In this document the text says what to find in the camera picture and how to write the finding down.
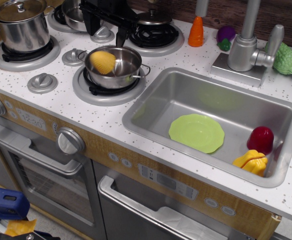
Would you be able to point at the dark pot lid with knob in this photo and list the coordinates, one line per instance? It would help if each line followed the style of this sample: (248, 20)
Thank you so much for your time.
(153, 17)

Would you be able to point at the front left stove burner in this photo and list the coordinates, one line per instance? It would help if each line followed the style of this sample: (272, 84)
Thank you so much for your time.
(29, 61)

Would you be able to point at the yellow toy bell pepper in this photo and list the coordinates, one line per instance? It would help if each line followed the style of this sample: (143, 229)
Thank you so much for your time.
(252, 161)

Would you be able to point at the silver stove knob middle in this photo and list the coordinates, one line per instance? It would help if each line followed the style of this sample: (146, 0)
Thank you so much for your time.
(74, 57)

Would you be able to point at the red plastic cup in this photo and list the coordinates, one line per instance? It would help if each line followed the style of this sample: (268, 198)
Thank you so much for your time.
(261, 139)

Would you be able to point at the silver stove knob front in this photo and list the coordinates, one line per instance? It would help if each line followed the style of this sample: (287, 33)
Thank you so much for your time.
(42, 83)

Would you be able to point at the steel saucepan on back burner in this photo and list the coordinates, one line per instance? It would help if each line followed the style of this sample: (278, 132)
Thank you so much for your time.
(73, 15)

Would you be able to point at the silver toy faucet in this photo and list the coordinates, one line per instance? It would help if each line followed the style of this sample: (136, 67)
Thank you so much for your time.
(246, 63)

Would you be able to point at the steel pan on front burner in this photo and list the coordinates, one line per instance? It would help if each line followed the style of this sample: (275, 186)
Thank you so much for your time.
(126, 71)

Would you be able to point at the front right stove burner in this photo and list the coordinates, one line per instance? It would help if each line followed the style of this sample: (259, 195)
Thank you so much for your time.
(93, 94)

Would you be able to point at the stove burner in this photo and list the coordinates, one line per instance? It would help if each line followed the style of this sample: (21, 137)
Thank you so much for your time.
(29, 61)
(156, 40)
(58, 23)
(93, 94)

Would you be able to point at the orange toy carrot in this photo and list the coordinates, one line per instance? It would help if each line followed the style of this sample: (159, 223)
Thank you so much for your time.
(196, 35)

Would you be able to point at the back left stove burner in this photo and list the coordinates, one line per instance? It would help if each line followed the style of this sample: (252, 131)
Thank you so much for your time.
(58, 23)

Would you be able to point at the yellow tape piece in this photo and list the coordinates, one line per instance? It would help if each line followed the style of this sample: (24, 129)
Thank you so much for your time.
(20, 227)

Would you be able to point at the dishwasher door with handle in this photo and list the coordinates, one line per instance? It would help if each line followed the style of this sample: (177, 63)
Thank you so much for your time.
(134, 211)

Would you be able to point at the grey cylinder above carrot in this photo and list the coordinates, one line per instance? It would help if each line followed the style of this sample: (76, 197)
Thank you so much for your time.
(201, 8)

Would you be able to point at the blue clamp tool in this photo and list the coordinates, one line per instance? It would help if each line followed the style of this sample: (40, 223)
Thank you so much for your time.
(13, 205)

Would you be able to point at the green plastic plate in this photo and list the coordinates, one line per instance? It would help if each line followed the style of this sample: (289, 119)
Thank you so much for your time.
(197, 131)

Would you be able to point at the green toy lettuce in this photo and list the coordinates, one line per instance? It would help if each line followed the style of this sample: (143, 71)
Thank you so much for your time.
(283, 60)

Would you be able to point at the oven door with handle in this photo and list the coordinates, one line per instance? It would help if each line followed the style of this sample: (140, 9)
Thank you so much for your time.
(61, 186)

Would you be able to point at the silver oven dial right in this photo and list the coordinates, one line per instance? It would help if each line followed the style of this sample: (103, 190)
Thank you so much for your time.
(69, 141)

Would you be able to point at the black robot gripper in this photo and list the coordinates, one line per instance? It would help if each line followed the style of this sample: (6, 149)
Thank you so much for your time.
(115, 12)

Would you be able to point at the back right stove burner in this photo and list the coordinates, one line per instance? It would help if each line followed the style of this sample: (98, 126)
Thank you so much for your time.
(156, 40)

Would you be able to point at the tall steel pot with lid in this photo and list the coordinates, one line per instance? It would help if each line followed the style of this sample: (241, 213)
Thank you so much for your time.
(23, 26)

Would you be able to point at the purple toy eggplant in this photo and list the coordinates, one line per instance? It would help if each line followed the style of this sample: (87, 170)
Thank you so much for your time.
(224, 37)

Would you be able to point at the yellow toy corn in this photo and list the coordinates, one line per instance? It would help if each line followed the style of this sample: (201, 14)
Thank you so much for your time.
(103, 61)

